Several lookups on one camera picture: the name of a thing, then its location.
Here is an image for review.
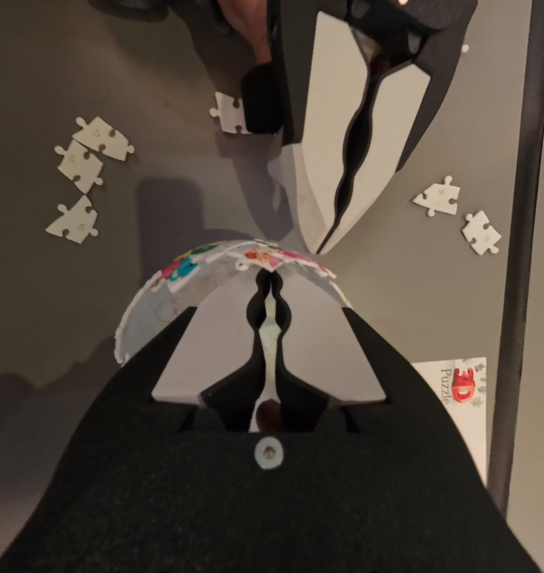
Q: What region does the white puzzle piece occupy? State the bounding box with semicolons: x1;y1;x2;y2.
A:
209;92;253;135
412;175;461;217
45;195;99;245
72;116;136;162
461;210;502;256
55;140;104;194

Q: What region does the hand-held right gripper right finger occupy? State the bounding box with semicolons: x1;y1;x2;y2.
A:
271;269;387;430

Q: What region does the puzzle instruction sheet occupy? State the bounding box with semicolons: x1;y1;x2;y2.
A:
411;357;488;487

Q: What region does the colourful puzzle ball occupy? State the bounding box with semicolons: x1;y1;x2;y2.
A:
115;239;354;365

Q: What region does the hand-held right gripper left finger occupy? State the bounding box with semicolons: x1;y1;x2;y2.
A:
151;269;269;430

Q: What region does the person's left hand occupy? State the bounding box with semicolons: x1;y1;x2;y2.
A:
216;0;273;64

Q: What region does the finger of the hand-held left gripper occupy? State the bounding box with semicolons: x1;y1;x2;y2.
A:
319;62;432;256
268;11;372;255

